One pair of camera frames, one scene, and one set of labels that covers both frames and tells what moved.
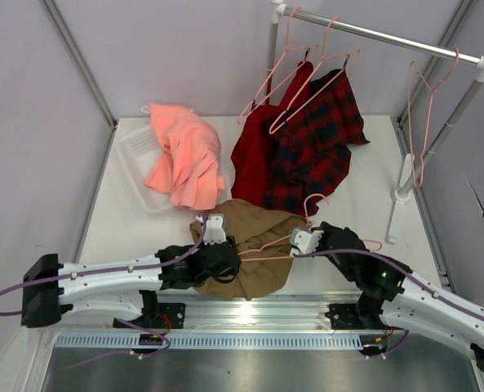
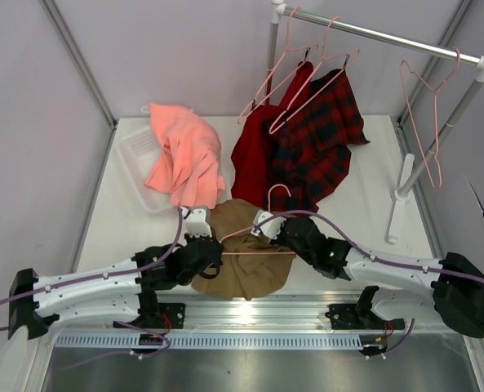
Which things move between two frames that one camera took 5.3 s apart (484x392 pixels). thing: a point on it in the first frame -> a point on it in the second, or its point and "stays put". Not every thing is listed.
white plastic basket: [138, 152] stays put
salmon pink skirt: [189, 151] stays put
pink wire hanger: [289, 236] -> [253, 227]
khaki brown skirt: [263, 238] stays put
